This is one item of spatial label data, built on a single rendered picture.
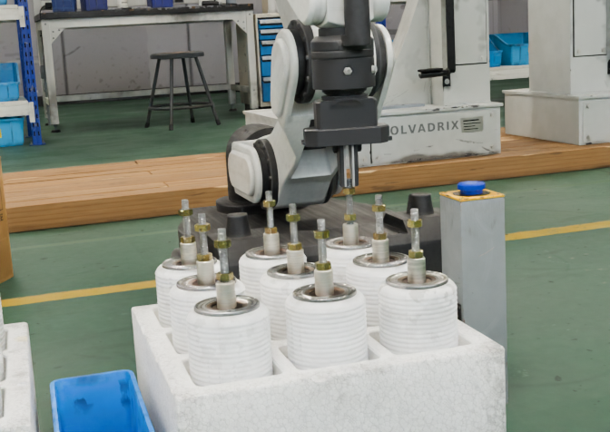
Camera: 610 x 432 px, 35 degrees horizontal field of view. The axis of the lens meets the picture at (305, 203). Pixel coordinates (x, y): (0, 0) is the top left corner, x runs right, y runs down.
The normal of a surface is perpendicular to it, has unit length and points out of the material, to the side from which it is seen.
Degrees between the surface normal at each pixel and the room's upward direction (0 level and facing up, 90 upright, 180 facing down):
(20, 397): 0
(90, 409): 88
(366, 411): 90
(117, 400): 88
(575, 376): 0
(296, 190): 136
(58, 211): 90
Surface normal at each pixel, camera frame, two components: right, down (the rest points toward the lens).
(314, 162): 0.25, -0.36
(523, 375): -0.05, -0.98
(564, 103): -0.95, 0.11
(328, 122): 0.11, 0.17
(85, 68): 0.32, 0.15
